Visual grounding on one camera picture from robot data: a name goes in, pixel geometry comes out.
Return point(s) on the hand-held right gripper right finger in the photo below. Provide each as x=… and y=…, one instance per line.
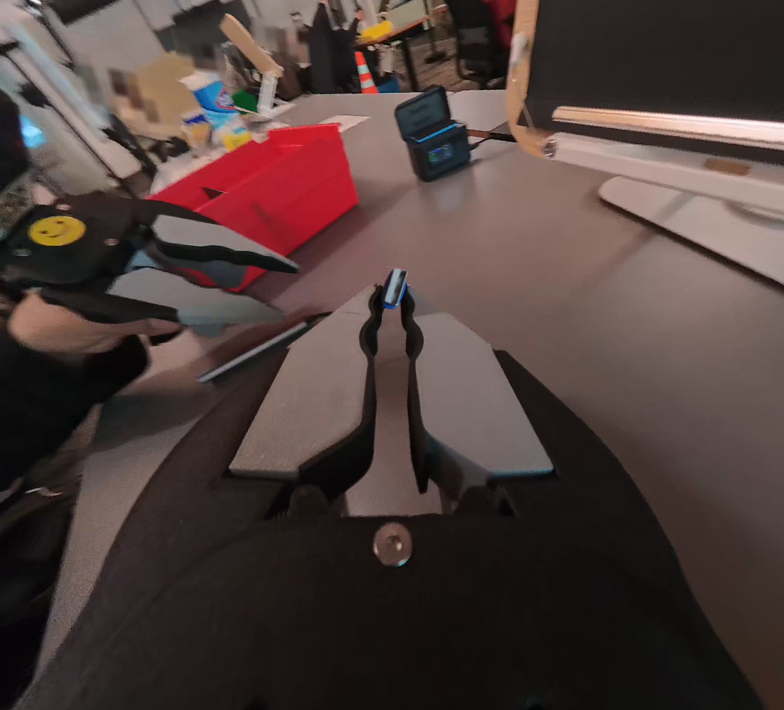
x=478, y=410

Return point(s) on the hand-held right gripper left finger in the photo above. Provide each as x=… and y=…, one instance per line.
x=306, y=410

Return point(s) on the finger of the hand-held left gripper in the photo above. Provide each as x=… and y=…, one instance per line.
x=208, y=232
x=196, y=300

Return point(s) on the grey usb hub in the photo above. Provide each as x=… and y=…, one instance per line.
x=257, y=349

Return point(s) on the red plastic bin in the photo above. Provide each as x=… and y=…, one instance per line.
x=294, y=183

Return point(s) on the person's left hand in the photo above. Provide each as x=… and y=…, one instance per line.
x=74, y=324

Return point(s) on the white wipes canister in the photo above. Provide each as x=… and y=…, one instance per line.
x=214, y=104

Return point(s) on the orange traffic cone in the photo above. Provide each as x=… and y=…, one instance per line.
x=365, y=73

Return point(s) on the blue and black device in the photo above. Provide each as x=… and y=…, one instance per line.
x=435, y=141

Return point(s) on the black office chair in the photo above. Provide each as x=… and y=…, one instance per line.
x=466, y=12

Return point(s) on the black monitor screen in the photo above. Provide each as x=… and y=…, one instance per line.
x=662, y=12

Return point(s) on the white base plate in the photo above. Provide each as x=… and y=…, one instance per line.
x=711, y=226

